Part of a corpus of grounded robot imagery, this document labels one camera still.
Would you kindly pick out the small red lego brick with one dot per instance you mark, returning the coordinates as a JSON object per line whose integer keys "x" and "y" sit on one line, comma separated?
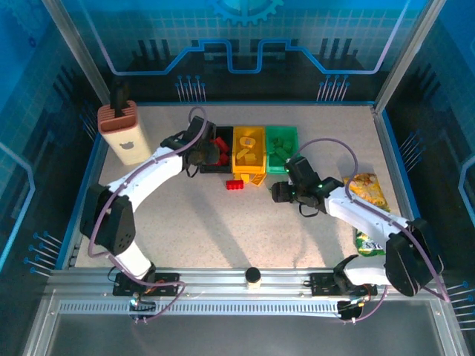
{"x": 223, "y": 159}

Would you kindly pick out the small green lego brick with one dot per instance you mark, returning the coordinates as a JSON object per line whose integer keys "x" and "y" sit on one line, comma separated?
{"x": 287, "y": 145}
{"x": 275, "y": 142}

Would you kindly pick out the small yellow lego brick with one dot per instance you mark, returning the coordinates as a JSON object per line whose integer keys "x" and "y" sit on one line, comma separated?
{"x": 250, "y": 158}
{"x": 245, "y": 177}

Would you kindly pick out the orange rounded lego brick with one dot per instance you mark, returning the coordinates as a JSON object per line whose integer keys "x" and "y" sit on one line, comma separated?
{"x": 254, "y": 142}

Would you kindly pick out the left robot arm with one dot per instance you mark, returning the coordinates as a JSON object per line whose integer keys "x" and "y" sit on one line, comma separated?
{"x": 148, "y": 174}

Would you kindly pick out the green plastic bin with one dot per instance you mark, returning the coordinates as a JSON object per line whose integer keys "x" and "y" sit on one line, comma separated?
{"x": 274, "y": 168}

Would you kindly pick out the black plastic bin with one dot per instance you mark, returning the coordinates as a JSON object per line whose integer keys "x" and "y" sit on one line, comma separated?
{"x": 215, "y": 170}

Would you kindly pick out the yellow plastic bin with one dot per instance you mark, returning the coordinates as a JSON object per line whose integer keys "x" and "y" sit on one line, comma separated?
{"x": 246, "y": 168}

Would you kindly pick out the yellow snack bag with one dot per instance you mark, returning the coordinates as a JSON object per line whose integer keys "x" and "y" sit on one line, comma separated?
{"x": 371, "y": 189}

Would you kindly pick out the black capped cream jar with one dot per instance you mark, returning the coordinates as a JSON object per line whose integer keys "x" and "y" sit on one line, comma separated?
{"x": 253, "y": 275}

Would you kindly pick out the green snack bag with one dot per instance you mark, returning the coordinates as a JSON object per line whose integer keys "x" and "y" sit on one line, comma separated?
{"x": 371, "y": 243}

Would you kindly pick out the blue circuit pattern backdrop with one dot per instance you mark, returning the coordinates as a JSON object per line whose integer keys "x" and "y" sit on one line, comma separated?
{"x": 241, "y": 22}

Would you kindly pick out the aluminium side rail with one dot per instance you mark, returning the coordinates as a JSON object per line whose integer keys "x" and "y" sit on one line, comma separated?
{"x": 386, "y": 148}

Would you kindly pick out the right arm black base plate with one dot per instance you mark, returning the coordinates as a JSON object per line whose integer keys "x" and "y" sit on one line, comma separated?
{"x": 323, "y": 283}

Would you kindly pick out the aluminium front rail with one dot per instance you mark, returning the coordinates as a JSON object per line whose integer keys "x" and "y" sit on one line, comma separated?
{"x": 208, "y": 278}

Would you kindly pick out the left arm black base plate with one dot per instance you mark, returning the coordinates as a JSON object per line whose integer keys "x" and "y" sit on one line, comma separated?
{"x": 167, "y": 282}

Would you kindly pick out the aluminium enclosure post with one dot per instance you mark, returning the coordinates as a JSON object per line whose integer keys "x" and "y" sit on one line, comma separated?
{"x": 73, "y": 44}
{"x": 411, "y": 44}

